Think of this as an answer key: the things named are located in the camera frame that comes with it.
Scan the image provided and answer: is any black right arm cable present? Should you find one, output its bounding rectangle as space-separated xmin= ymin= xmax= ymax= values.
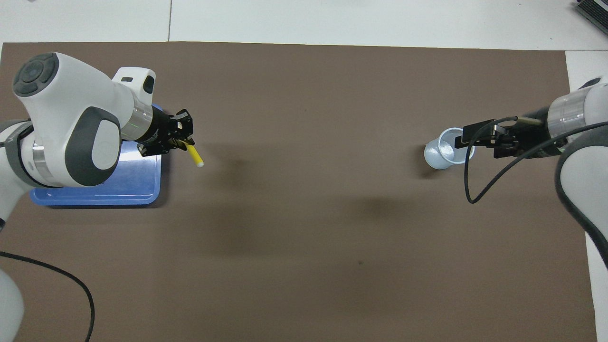
xmin=465 ymin=115 xmax=608 ymax=204

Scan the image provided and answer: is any blue plastic tray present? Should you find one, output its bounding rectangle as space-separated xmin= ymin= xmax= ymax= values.
xmin=29 ymin=104 xmax=164 ymax=206

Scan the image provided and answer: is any brown table mat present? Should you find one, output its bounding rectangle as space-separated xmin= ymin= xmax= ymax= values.
xmin=0 ymin=42 xmax=598 ymax=342

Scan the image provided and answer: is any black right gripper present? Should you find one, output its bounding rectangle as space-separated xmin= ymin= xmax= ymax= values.
xmin=455 ymin=108 xmax=566 ymax=159

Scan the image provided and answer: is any translucent plastic cup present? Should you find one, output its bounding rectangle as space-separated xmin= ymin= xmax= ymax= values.
xmin=424 ymin=127 xmax=475 ymax=170

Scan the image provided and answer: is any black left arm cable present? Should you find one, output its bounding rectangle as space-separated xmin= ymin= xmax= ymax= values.
xmin=0 ymin=252 xmax=95 ymax=342

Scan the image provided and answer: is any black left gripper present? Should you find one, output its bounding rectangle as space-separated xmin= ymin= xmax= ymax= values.
xmin=138 ymin=109 xmax=196 ymax=157

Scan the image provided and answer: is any yellow pen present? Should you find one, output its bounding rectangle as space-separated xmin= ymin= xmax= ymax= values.
xmin=186 ymin=144 xmax=205 ymax=168

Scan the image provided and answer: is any grey ribbed device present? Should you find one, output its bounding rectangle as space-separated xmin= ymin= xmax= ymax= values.
xmin=576 ymin=0 xmax=608 ymax=35

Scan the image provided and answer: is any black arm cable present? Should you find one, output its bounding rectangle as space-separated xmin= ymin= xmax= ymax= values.
xmin=465 ymin=115 xmax=608 ymax=204
xmin=0 ymin=252 xmax=95 ymax=342

